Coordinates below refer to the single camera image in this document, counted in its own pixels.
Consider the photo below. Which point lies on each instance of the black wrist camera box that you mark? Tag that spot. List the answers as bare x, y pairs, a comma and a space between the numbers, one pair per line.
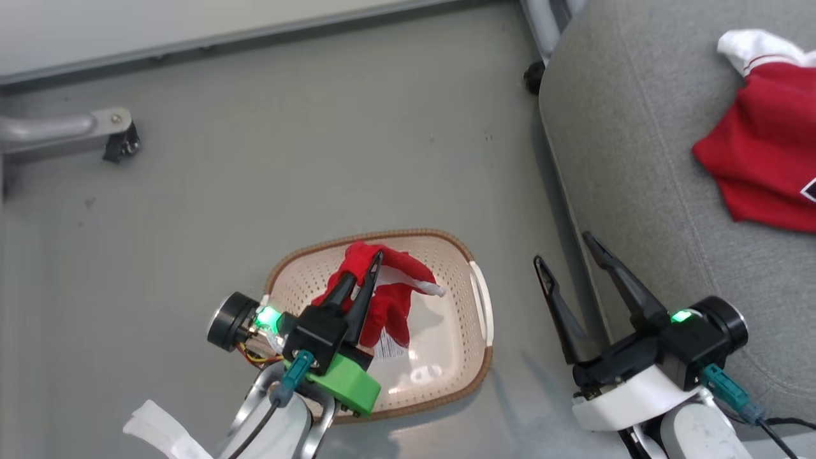
319, 338
692, 350

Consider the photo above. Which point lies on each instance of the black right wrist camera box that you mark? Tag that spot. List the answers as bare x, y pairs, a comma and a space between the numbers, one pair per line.
692, 350

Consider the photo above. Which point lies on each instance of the grey fabric sofa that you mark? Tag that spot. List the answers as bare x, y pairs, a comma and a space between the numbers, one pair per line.
637, 140

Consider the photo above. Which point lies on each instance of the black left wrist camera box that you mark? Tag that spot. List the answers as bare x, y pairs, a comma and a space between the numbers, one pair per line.
319, 338

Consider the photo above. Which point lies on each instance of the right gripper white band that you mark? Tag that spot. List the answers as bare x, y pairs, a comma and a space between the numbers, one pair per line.
628, 395

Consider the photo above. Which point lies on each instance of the black caster wheel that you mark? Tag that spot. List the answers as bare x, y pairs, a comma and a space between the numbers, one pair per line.
121, 145
534, 76

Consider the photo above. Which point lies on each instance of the beige perforated laundry basket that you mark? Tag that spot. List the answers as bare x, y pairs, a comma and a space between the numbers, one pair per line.
440, 344

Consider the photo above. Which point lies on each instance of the large red white jersey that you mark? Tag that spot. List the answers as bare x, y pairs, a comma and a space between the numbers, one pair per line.
765, 146

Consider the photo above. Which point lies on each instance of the small red white garment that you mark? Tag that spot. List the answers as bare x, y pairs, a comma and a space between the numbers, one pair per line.
392, 306

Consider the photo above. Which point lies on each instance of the grey metal partition leg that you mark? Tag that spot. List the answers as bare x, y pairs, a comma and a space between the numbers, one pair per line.
57, 131

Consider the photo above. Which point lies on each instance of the grey partition bottom rail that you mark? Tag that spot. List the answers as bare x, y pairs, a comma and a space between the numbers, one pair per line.
191, 41

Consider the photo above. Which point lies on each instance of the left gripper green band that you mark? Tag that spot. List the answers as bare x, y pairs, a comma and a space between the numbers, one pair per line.
347, 386

